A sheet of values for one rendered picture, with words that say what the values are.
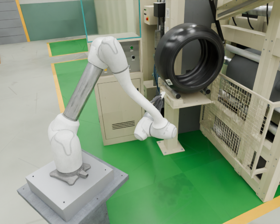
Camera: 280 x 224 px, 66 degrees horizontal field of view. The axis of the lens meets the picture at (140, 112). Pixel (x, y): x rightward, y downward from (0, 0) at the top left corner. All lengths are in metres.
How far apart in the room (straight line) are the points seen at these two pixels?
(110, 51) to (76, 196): 0.80
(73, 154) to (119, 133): 1.49
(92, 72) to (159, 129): 0.53
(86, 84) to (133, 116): 1.35
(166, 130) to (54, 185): 0.73
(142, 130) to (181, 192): 0.98
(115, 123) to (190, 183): 1.08
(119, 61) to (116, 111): 1.41
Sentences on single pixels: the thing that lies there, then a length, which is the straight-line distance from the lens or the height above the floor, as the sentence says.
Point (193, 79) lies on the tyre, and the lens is 2.13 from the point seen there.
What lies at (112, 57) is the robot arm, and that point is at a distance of 1.18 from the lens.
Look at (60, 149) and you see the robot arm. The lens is 1.26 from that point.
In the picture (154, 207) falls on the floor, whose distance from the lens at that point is 2.11.
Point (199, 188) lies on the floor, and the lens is 2.29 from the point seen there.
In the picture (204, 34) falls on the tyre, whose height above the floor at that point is 1.39.
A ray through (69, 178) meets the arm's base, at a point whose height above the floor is 0.77.
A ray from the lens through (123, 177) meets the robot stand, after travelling 1.46.
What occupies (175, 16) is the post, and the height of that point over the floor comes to 1.49.
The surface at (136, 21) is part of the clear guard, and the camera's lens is 2.31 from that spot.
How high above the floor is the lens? 1.71
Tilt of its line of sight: 30 degrees down
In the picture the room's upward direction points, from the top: 3 degrees counter-clockwise
